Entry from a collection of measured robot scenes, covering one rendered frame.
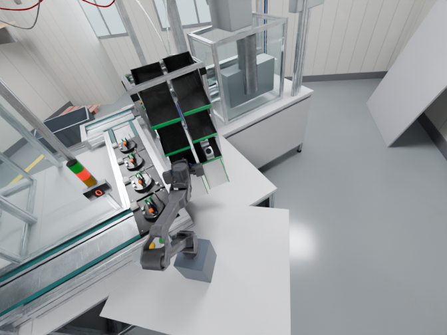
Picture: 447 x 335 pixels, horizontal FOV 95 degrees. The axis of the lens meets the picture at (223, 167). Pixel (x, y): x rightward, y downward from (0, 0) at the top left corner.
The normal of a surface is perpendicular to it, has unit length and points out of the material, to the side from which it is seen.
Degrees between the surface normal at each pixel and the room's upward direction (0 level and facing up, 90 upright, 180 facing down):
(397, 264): 0
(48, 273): 0
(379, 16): 90
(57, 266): 0
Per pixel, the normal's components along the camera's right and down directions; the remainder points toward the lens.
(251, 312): -0.14, -0.68
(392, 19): -0.19, 0.74
